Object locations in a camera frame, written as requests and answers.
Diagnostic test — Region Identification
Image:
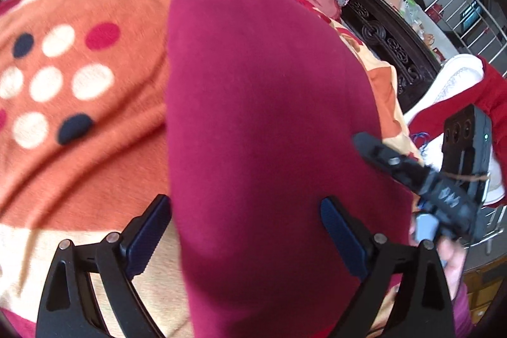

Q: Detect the white embroidered cloth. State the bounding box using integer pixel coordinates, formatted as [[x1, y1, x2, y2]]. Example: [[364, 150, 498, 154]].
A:
[[408, 54, 487, 121]]

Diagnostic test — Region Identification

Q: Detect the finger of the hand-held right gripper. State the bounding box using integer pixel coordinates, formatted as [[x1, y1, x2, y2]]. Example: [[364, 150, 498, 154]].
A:
[[352, 132, 436, 198]]

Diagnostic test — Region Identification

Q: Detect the dark carved wooden headboard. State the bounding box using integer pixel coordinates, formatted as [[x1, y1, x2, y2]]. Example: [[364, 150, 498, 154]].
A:
[[341, 0, 442, 113]]

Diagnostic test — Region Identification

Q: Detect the person's right hand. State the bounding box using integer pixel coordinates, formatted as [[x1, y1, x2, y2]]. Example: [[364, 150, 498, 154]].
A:
[[410, 217, 467, 289]]

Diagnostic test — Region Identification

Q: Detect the person's right forearm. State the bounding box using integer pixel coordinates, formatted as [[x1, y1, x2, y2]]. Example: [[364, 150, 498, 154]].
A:
[[449, 280, 478, 338]]

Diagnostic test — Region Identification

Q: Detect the red orange printed blanket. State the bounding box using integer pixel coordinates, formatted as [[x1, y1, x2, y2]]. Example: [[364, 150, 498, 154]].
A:
[[0, 0, 424, 338]]

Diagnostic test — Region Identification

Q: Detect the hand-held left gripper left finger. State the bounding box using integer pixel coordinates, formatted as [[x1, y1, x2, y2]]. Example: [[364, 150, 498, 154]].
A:
[[35, 194, 172, 338]]

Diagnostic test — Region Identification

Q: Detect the metal rail rack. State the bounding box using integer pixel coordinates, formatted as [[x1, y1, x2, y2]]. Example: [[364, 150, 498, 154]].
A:
[[446, 0, 507, 59]]

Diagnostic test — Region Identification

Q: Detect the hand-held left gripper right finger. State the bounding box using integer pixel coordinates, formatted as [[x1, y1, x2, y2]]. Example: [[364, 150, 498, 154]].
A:
[[320, 196, 456, 338]]

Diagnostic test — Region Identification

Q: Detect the maroon long-sleeve shirt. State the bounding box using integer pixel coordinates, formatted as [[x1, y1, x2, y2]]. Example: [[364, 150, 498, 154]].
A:
[[165, 0, 420, 338]]

